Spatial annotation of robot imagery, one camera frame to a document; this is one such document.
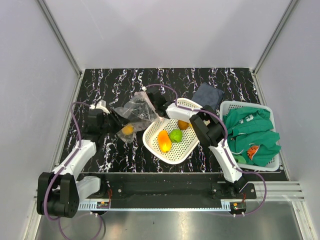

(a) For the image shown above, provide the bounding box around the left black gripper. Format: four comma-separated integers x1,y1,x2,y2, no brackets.
100,108,131,135

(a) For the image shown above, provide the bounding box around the clear zip top bag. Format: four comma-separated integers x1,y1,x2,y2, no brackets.
113,91,159,144

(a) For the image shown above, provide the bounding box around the small orange fake tangerine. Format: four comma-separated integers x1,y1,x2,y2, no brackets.
121,124,134,136

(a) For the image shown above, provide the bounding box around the green fake lime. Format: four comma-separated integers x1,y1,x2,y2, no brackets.
169,129,183,143

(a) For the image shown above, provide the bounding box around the orange fake mango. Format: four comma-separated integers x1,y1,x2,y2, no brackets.
157,130,172,153

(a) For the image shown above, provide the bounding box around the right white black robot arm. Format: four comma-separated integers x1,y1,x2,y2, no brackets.
146,88,248,199

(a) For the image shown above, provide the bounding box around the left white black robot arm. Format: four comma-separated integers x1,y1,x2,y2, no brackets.
36,109,129,220

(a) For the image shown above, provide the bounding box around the folded navy blue cloth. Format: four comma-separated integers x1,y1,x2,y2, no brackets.
191,83,225,110

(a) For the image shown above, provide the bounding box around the white laundry basket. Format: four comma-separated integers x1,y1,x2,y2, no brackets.
219,100,281,172

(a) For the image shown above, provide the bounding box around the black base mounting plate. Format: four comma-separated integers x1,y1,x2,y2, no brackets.
90,181,257,200

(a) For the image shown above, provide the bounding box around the green cloth garment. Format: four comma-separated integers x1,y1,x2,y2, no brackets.
222,106,281,167

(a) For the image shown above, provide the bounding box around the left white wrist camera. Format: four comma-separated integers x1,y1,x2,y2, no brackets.
89,100,110,115

